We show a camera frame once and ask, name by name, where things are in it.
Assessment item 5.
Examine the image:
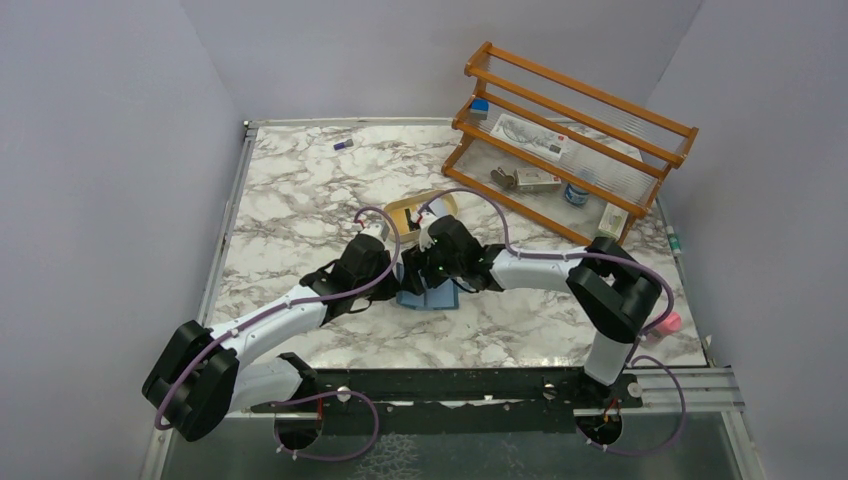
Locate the grey metal clip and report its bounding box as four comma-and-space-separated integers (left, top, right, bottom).
490, 168, 518, 191

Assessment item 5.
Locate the orange wooden shelf rack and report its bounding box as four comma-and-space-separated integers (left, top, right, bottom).
441, 42, 698, 244

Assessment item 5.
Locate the blue grey block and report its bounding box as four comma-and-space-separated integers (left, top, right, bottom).
468, 98, 490, 121

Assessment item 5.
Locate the white printed flat package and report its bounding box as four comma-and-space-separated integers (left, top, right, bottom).
490, 113, 570, 162

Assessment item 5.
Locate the beige oval tray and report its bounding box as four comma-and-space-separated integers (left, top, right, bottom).
384, 190, 458, 243

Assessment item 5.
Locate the small grey cardboard box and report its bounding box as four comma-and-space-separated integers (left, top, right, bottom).
513, 167, 562, 193

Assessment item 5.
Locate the small white green box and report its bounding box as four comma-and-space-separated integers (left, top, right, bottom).
596, 203, 629, 241

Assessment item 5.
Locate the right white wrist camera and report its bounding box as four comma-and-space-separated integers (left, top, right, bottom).
418, 211, 438, 252

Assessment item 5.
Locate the yellow card with black stripe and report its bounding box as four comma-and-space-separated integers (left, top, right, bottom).
390, 207, 419, 235

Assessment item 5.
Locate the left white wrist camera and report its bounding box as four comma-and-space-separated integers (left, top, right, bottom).
360, 221, 389, 242

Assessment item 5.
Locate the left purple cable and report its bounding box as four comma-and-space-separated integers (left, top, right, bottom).
153, 205, 403, 463

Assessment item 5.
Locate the blue white small jar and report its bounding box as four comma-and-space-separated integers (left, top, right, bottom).
563, 183, 590, 207

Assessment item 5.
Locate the blue leather card holder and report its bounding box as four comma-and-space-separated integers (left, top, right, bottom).
396, 281, 459, 311

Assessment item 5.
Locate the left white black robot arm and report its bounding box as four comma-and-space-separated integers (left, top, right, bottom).
142, 231, 400, 441

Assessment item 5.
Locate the grey card with black stripe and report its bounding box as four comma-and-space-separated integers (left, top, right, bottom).
429, 198, 452, 216

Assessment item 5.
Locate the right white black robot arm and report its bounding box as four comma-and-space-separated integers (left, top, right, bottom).
401, 215, 669, 407

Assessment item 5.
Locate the purple cable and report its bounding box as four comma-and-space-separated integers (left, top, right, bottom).
415, 188, 689, 460
153, 205, 403, 463

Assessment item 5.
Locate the pink bottle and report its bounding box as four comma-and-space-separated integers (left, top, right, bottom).
650, 311, 683, 341

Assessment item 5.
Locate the green white marker pen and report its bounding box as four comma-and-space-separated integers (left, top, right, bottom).
666, 225, 682, 257

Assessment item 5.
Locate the small purple white object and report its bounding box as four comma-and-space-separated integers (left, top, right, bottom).
333, 139, 353, 151

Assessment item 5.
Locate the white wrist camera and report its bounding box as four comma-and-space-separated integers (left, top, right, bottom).
418, 211, 438, 252
360, 221, 389, 242

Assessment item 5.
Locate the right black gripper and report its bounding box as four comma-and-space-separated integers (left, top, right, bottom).
400, 240, 464, 297

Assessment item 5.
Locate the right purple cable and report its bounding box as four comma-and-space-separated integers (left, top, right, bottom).
415, 188, 689, 460

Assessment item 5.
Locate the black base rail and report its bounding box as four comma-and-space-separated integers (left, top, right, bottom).
180, 351, 637, 439

